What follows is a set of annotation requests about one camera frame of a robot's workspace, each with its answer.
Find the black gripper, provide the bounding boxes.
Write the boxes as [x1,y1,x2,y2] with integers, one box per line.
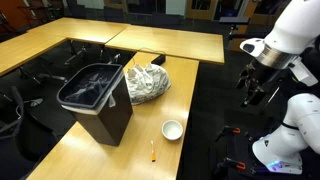
[235,59,287,108]

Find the white ceramic bowl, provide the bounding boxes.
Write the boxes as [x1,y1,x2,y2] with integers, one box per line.
[161,119,184,141]

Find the black power adapter box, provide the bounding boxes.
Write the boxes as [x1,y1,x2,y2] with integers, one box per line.
[150,54,167,66]

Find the white crumpled plastic bag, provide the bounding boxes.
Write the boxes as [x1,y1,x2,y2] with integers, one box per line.
[123,62,172,106]

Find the orange marker pen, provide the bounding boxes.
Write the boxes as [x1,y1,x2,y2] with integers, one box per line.
[150,139,157,163]

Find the black trash bin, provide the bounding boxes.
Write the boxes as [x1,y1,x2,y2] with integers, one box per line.
[56,62,134,147]

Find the black office chair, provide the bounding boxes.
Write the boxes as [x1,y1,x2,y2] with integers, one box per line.
[0,85,58,180]

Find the orange handled black clamp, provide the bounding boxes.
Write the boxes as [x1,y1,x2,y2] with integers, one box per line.
[215,125,242,142]
[214,157,247,173]

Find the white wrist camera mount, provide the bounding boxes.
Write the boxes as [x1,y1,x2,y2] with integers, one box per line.
[288,56,319,88]

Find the thin black cable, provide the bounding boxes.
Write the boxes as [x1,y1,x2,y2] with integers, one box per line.
[130,47,167,68]

